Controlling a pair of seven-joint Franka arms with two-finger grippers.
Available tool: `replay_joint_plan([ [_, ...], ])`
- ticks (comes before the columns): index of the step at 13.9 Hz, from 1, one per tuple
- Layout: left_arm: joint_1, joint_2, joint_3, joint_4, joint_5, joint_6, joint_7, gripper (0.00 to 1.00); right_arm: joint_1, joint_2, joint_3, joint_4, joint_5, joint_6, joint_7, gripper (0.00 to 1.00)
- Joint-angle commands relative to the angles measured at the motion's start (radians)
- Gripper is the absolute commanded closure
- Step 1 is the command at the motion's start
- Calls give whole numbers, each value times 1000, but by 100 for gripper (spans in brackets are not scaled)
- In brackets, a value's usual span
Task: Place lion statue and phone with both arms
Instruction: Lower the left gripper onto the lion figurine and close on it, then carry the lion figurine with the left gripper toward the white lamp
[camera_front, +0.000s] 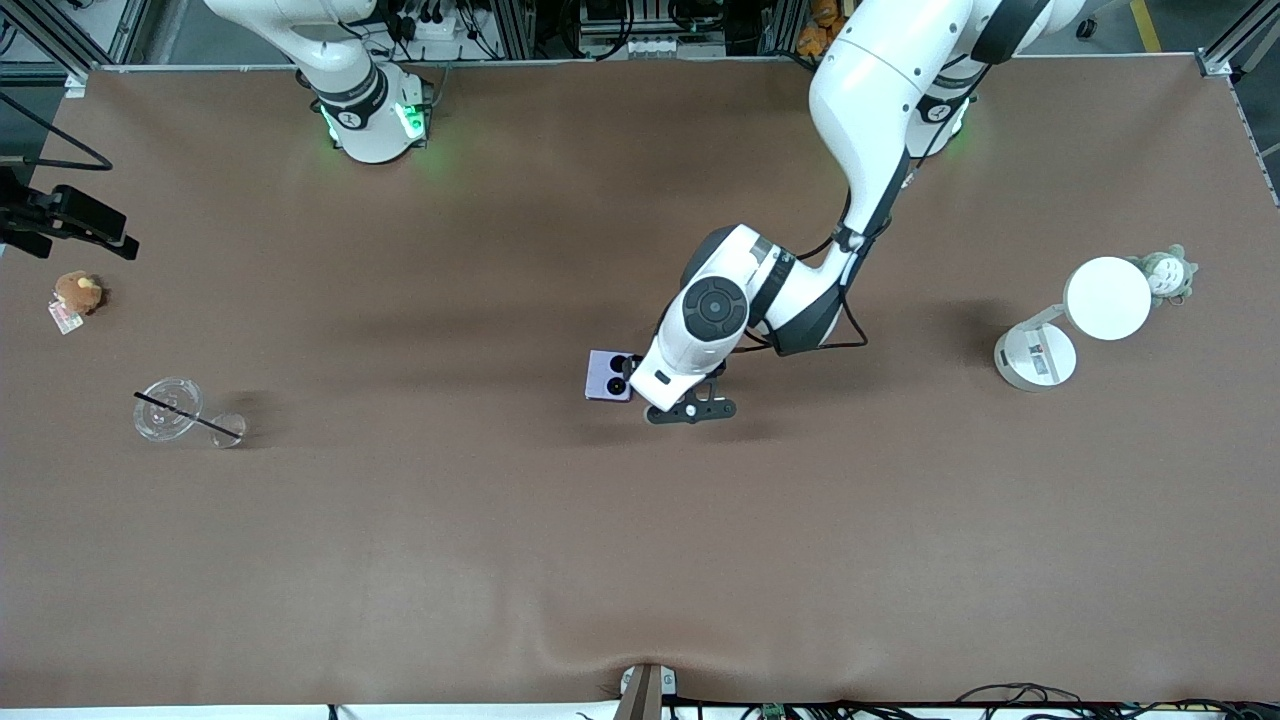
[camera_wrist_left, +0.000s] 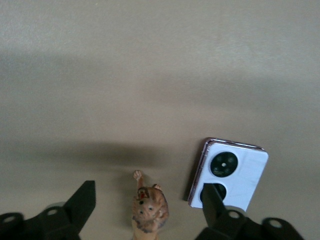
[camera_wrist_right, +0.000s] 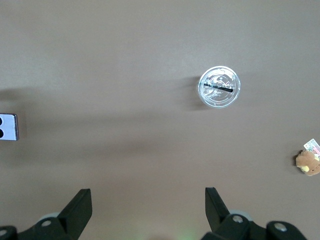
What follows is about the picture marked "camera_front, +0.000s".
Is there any purple flip phone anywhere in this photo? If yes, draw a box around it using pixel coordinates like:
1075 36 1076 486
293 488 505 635
585 349 641 403

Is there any brown plush toy with tag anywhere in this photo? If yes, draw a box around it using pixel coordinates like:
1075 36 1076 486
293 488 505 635
48 271 105 336

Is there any clear plastic cup with lid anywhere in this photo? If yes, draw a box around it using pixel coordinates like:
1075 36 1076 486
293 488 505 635
133 376 248 449

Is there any black drinking straw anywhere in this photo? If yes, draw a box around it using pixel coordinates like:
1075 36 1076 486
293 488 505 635
133 392 241 438

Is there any long white power strip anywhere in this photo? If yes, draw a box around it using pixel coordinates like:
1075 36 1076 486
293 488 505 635
583 35 728 58

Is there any bag of orange items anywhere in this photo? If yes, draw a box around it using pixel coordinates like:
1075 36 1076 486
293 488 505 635
797 0 846 57

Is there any white power strip with plugs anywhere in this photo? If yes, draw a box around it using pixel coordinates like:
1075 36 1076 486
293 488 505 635
395 8 491 46

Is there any white desk lamp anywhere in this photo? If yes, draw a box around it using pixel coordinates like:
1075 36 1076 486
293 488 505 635
993 256 1153 392

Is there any grey white plush toy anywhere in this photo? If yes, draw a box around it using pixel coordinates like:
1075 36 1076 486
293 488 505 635
1128 244 1199 306

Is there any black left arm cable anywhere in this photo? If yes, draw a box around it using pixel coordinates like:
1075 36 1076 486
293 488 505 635
735 60 991 356

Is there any aluminium frame post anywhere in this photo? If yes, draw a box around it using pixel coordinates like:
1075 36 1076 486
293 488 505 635
1197 0 1280 76
15 0 151 76

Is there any black cable bundle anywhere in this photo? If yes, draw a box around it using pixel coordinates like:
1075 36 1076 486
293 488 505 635
955 682 1280 720

